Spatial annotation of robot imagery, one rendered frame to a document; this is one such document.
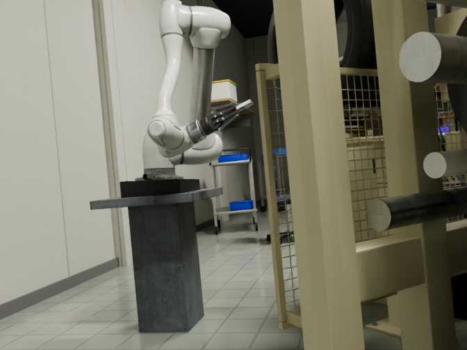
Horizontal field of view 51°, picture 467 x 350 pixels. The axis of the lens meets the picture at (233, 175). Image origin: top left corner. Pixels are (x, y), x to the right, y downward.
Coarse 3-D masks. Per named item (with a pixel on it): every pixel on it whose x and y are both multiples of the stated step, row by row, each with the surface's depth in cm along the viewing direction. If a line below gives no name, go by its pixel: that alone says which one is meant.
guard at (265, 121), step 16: (256, 64) 128; (272, 64) 129; (256, 80) 128; (448, 112) 170; (272, 144) 129; (352, 144) 145; (464, 144) 174; (272, 160) 128; (352, 160) 144; (368, 160) 148; (272, 176) 127; (384, 176) 151; (464, 176) 173; (272, 192) 127; (384, 192) 151; (272, 208) 127; (272, 224) 127; (272, 240) 128; (288, 240) 130; (272, 256) 128; (288, 256) 130; (464, 272) 169
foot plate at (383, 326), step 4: (380, 320) 216; (384, 320) 215; (388, 320) 215; (368, 324) 212; (372, 324) 210; (376, 324) 210; (380, 324) 210; (384, 324) 210; (388, 324) 209; (456, 324) 202; (372, 328) 208; (376, 328) 206; (380, 328) 205; (384, 328) 205; (388, 328) 204; (392, 328) 204; (396, 328) 203; (384, 332) 202; (388, 332) 200; (392, 332) 200; (396, 332) 199; (400, 332) 199; (396, 336) 197; (400, 336) 195
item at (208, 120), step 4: (208, 116) 208; (220, 116) 207; (200, 120) 206; (204, 120) 205; (208, 120) 207; (212, 120) 207; (200, 124) 205; (204, 124) 205; (208, 124) 204; (212, 124) 206; (216, 124) 205; (220, 124) 205; (204, 128) 205; (208, 128) 205; (212, 128) 206; (216, 128) 205; (204, 132) 206; (208, 132) 206; (212, 132) 207
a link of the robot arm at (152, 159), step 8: (144, 144) 237; (152, 144) 234; (144, 152) 237; (152, 152) 234; (144, 160) 237; (152, 160) 234; (160, 160) 234; (168, 160) 236; (176, 160) 238; (144, 168) 238; (152, 168) 234; (160, 168) 235
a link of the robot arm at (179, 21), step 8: (168, 0) 217; (176, 0) 217; (168, 8) 215; (176, 8) 215; (184, 8) 216; (160, 16) 217; (168, 16) 214; (176, 16) 215; (184, 16) 215; (160, 24) 216; (168, 24) 213; (176, 24) 214; (184, 24) 215; (160, 32) 217; (168, 32) 213; (176, 32) 214; (184, 32) 218
